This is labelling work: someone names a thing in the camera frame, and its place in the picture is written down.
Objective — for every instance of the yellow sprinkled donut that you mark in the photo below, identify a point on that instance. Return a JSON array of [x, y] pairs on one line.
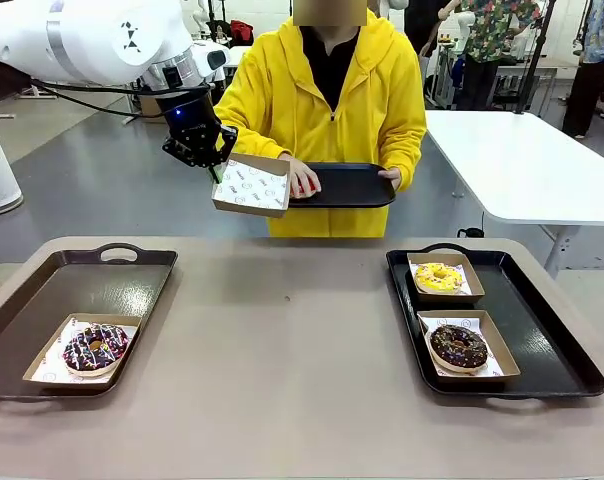
[[427, 280]]

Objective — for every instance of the brown cardboard food box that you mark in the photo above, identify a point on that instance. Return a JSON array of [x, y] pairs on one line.
[[127, 345], [477, 379], [452, 298], [247, 207]]

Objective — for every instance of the chocolate sprinkled donut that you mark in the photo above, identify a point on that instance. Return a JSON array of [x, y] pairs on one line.
[[442, 345]]

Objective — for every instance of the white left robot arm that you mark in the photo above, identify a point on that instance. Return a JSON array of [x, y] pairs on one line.
[[82, 40]]

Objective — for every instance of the red glazed donut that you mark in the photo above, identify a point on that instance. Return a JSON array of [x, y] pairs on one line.
[[304, 191]]

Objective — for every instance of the brown cardboard shipping box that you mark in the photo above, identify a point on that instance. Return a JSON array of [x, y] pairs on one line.
[[149, 107]]

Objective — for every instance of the person in black clothes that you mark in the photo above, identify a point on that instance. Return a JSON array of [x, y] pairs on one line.
[[422, 25]]

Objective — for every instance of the black slanted pole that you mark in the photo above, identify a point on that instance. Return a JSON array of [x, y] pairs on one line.
[[533, 65]]

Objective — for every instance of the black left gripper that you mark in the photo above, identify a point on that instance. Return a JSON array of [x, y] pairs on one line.
[[187, 112]]

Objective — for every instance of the large white table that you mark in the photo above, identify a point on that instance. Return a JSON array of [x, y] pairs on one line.
[[522, 165]]

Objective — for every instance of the person in blue shirt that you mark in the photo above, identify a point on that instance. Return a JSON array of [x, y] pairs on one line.
[[599, 35]]

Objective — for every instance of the white standing desk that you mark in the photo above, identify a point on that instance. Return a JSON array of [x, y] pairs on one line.
[[237, 55]]

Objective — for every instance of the red bag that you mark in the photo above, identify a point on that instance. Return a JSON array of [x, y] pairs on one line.
[[242, 32]]

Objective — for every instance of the person left hand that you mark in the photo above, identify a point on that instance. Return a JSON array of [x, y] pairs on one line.
[[394, 177]]

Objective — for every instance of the person in floral shirt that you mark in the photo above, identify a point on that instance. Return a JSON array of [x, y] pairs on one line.
[[487, 30]]

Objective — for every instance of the person left forearm yellow sleeve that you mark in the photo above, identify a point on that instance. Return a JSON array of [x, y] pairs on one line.
[[407, 150]]

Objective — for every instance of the person in yellow hoodie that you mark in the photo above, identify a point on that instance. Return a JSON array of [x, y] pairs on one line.
[[302, 100]]

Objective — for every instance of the person right hand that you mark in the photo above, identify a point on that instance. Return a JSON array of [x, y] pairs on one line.
[[302, 172]]

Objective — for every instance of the dark donut with white drizzle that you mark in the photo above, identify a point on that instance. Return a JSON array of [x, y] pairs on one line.
[[82, 360]]

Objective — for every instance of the person right forearm yellow sleeve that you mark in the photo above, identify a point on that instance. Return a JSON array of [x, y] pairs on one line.
[[252, 137]]

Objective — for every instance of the black serving tray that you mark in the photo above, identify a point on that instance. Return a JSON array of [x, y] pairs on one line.
[[352, 187]]

